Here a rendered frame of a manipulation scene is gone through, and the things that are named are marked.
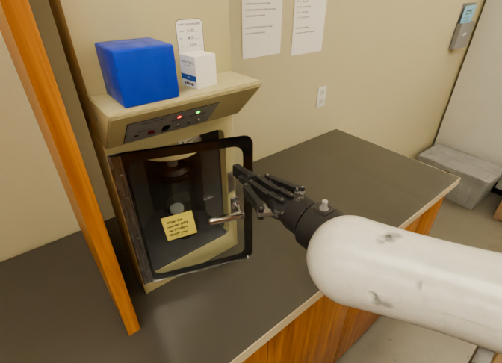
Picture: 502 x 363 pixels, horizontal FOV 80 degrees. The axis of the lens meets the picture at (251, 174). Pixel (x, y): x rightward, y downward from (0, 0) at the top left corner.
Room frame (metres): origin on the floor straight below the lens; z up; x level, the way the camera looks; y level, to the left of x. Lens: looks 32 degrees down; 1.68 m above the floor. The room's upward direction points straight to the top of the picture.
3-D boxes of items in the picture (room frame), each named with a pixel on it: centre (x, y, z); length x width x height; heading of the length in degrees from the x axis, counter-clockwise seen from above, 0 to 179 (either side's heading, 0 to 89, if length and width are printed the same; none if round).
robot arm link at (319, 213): (0.41, -0.13, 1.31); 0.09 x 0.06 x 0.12; 128
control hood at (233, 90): (0.60, 0.14, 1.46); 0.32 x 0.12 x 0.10; 128
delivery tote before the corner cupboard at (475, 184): (2.38, -1.91, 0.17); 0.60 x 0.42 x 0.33; 36
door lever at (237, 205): (0.58, 0.06, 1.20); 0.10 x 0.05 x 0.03; 109
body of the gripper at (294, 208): (0.47, -0.08, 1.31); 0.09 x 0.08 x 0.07; 38
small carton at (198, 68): (0.62, 0.10, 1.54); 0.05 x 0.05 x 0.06; 46
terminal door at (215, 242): (0.59, 0.14, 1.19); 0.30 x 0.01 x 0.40; 109
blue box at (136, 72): (0.55, 0.20, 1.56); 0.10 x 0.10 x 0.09; 38
